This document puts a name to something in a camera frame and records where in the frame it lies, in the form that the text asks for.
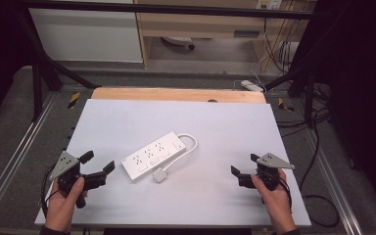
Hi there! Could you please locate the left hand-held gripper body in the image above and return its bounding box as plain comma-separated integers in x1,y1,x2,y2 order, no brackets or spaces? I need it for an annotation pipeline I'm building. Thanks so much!
48,150,108,210

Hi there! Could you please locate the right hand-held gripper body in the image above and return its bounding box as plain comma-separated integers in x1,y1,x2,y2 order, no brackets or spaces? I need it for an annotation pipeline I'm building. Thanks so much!
238,152,296,192

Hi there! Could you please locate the white power strip cable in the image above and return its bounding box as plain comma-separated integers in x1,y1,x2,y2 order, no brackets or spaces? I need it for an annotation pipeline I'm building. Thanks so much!
161,133,199,173

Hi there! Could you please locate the white plug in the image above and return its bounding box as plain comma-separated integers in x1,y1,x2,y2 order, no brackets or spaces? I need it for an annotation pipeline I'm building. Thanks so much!
152,166,168,184

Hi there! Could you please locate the person's right hand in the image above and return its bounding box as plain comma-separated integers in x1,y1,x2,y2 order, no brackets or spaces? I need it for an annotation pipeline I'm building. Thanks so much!
251,168,298,235

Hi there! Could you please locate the person's left hand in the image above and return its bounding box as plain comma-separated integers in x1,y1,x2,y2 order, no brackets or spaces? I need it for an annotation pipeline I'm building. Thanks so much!
43,176,89,234

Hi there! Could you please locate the white floor power strip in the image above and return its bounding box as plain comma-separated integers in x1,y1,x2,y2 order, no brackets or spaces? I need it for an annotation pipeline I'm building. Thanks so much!
240,79,265,93

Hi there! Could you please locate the wooden table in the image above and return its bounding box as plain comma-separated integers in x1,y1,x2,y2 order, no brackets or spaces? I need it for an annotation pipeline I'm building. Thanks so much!
90,86,267,105

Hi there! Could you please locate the black curtain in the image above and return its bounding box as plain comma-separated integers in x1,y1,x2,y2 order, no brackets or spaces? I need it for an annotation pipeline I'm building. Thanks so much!
0,0,35,135
312,0,376,223

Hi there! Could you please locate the white cabinet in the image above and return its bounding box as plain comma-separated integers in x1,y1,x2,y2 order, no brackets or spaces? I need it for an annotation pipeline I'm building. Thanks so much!
28,0,144,64

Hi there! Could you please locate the chair base with caster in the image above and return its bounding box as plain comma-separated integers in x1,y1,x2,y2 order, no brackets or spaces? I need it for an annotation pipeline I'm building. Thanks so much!
161,35,197,51

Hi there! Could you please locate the wooden desk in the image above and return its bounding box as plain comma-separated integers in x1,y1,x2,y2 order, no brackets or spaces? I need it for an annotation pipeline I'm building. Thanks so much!
132,0,317,71

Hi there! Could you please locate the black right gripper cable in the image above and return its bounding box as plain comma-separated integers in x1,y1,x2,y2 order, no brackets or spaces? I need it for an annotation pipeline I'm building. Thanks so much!
277,177,294,213

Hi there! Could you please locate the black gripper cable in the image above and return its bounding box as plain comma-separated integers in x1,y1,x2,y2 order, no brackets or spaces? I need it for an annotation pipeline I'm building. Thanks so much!
277,177,294,213
40,164,60,219

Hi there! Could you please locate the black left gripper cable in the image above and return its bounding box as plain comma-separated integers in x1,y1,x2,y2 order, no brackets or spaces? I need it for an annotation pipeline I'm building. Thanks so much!
40,164,60,219

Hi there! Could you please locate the black floor cable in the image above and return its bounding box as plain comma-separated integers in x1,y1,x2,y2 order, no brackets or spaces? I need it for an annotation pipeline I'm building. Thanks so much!
275,82,341,229

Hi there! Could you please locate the aluminium rail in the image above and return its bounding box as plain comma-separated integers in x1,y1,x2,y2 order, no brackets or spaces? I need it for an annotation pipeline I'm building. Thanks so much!
302,128,364,235
0,93,62,224

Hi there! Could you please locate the black metal frame stand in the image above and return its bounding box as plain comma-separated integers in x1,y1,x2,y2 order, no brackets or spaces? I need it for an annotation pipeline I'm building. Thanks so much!
263,19,332,129
14,8,103,122

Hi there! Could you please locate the bundle of hanging cables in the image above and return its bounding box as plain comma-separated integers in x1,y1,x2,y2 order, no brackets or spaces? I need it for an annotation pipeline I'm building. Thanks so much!
259,9,303,73

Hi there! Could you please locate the white wall socket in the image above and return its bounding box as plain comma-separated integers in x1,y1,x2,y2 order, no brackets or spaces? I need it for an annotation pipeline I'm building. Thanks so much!
255,0,283,11

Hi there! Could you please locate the black metal frame beam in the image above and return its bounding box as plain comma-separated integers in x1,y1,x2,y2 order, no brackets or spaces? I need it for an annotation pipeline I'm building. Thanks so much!
13,0,328,22

